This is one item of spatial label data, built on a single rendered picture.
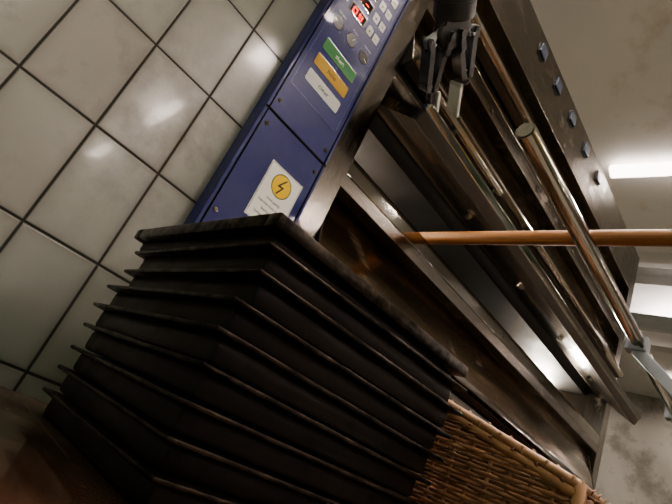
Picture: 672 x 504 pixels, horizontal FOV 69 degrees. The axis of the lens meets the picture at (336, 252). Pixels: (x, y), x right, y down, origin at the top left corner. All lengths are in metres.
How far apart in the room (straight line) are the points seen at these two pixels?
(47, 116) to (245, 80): 0.31
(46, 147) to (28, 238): 0.11
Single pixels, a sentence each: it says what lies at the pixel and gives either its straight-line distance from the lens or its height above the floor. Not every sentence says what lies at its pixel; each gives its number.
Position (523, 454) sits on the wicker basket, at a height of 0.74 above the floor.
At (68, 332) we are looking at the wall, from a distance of 0.71.
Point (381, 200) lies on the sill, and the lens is 1.05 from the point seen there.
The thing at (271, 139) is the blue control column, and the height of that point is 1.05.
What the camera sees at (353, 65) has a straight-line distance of 0.99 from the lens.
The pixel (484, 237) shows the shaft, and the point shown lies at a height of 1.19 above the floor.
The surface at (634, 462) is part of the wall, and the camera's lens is 10.48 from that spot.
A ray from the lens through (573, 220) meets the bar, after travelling 0.91.
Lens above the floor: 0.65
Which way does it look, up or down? 21 degrees up
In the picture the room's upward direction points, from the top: 25 degrees clockwise
